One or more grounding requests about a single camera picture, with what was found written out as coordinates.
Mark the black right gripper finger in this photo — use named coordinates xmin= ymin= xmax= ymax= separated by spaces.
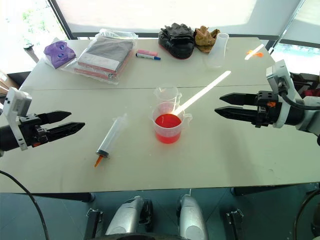
xmin=214 ymin=106 xmax=259 ymax=124
xmin=219 ymin=92 xmax=260 ymax=107

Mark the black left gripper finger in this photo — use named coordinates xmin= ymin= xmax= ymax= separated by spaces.
xmin=45 ymin=121 xmax=86 ymax=144
xmin=37 ymin=110 xmax=72 ymax=125

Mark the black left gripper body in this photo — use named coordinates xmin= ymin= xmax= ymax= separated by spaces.
xmin=18 ymin=113 xmax=50 ymax=149

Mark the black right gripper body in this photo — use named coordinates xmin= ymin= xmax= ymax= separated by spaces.
xmin=254 ymin=90 xmax=283 ymax=129

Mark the clear syringe with orange tip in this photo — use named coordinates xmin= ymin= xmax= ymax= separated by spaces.
xmin=93 ymin=113 xmax=129 ymax=169

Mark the clear plastic measuring cylinder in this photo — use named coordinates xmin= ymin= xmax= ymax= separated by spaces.
xmin=204 ymin=32 xmax=230 ymax=69

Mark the beaker with red liquid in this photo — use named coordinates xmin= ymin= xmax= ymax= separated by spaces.
xmin=151 ymin=100 xmax=194 ymax=145

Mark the clear plastic beaker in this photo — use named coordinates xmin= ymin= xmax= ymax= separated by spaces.
xmin=153 ymin=85 xmax=183 ymax=106

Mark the small orange plastic piece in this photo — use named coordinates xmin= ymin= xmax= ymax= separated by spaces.
xmin=245 ymin=49 xmax=265 ymax=58

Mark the dark clutter beside table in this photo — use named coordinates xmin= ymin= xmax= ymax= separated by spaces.
xmin=289 ymin=71 xmax=320 ymax=99

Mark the brown cardboard box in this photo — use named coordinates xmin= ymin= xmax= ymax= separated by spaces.
xmin=0 ymin=71 xmax=21 ymax=101

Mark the purple item in clear bag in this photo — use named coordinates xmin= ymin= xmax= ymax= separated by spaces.
xmin=40 ymin=37 xmax=76 ymax=70

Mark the brown crumpled cloth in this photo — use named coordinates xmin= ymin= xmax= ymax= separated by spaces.
xmin=194 ymin=25 xmax=221 ymax=54

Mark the plastic bag with grey cloth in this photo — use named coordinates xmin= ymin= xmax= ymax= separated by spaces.
xmin=60 ymin=28 xmax=139 ymax=85

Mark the black gloves pile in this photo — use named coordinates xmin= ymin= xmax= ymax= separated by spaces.
xmin=157 ymin=22 xmax=196 ymax=60

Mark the blue whiteboard marker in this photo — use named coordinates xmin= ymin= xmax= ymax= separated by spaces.
xmin=135 ymin=52 xmax=162 ymax=61

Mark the pink eraser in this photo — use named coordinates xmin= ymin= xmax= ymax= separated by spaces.
xmin=136 ymin=49 xmax=159 ymax=58

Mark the silver left robot leg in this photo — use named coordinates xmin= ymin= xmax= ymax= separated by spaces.
xmin=104 ymin=195 xmax=154 ymax=237

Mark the silver robot leg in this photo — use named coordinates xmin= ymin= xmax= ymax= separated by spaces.
xmin=176 ymin=194 xmax=209 ymax=240
xmin=104 ymin=195 xmax=154 ymax=237

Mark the silver right robot leg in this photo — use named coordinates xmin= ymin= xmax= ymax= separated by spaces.
xmin=176 ymin=194 xmax=209 ymax=240

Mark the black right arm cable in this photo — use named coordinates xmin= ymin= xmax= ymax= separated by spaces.
xmin=277 ymin=83 xmax=320 ymax=110

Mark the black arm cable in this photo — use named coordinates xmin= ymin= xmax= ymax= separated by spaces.
xmin=277 ymin=83 xmax=320 ymax=110
xmin=0 ymin=169 xmax=49 ymax=240

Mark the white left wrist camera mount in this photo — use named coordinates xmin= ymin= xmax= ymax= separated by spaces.
xmin=3 ymin=87 xmax=33 ymax=152

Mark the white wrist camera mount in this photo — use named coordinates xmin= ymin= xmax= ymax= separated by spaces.
xmin=3 ymin=87 xmax=33 ymax=152
xmin=265 ymin=59 xmax=294 ymax=130

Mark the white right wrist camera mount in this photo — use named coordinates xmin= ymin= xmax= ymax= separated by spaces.
xmin=265 ymin=59 xmax=294 ymax=130

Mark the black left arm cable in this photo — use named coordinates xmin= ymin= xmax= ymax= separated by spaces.
xmin=0 ymin=169 xmax=49 ymax=240

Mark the black table leg bracket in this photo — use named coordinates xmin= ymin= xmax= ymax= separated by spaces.
xmin=225 ymin=208 xmax=245 ymax=240
xmin=85 ymin=208 xmax=104 ymax=240

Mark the black looped cable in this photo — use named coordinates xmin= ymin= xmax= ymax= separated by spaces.
xmin=296 ymin=188 xmax=320 ymax=240

